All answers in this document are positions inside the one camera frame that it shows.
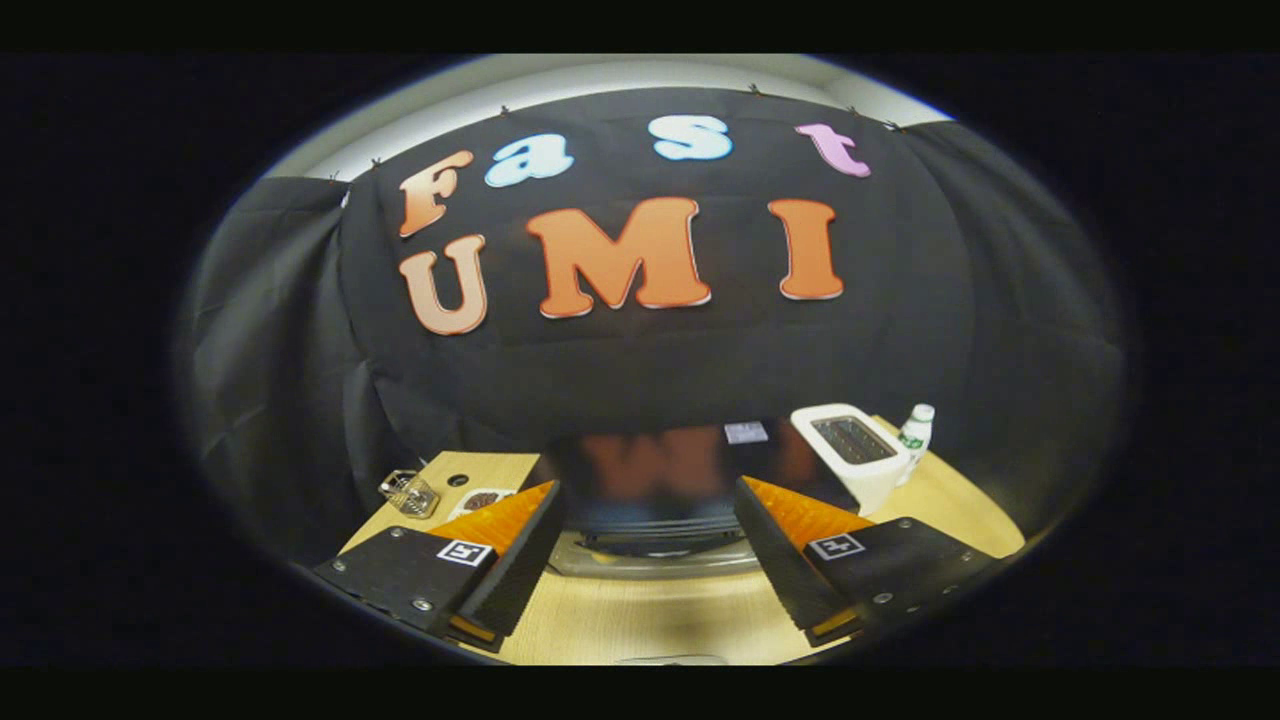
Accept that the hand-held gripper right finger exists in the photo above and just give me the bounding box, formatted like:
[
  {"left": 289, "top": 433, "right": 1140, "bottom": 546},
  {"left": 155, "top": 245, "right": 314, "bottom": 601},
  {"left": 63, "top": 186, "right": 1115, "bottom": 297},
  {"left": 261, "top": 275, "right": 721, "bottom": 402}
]
[{"left": 733, "top": 475, "right": 1011, "bottom": 649}]

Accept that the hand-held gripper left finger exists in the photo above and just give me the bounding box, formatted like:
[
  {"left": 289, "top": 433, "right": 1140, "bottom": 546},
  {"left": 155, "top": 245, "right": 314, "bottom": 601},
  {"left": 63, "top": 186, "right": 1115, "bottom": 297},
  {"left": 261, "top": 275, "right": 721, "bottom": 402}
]
[{"left": 312, "top": 479, "right": 566, "bottom": 654}]

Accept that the black toaster oven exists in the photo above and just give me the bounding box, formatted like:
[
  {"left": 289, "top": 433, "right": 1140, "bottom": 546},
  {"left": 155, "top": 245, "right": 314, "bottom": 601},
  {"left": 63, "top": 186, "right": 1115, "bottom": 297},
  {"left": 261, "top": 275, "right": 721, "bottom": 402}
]
[{"left": 545, "top": 420, "right": 863, "bottom": 581}]

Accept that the white slot toaster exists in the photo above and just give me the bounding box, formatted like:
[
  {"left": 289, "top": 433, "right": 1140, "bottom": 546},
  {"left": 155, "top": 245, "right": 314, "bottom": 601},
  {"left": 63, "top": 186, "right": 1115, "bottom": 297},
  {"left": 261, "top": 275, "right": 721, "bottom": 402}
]
[{"left": 790, "top": 403, "right": 913, "bottom": 517}]

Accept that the white patterned small plate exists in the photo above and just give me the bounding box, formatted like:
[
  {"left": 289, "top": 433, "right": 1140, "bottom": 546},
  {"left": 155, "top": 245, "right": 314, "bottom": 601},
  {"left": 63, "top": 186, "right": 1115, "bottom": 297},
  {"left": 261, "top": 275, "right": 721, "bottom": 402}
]
[{"left": 447, "top": 487, "right": 517, "bottom": 524}]

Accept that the white bottle green label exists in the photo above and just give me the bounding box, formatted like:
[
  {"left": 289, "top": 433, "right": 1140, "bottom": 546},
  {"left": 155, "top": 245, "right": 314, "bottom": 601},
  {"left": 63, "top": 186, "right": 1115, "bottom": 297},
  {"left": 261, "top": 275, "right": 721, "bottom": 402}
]
[{"left": 897, "top": 403, "right": 937, "bottom": 487}]

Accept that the wire mesh basket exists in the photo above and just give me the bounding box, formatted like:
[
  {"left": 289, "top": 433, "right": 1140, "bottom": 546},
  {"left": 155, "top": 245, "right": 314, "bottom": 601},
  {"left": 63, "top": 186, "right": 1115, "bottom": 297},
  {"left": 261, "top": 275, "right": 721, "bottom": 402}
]
[{"left": 378, "top": 469, "right": 442, "bottom": 520}]

